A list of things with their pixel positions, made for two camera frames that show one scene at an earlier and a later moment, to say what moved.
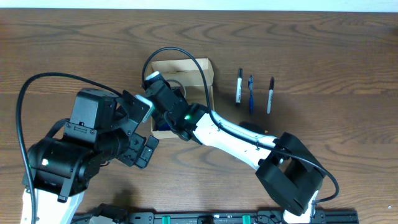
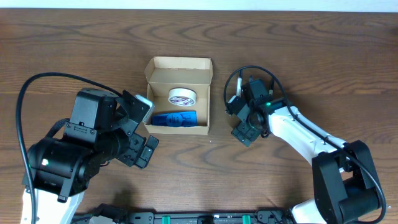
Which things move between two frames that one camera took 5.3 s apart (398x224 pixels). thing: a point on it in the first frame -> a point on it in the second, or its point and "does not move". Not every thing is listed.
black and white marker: (239, 88) does not move
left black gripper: (130, 154) does not move
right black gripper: (177, 93) -> (242, 130)
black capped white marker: (270, 95) does not move
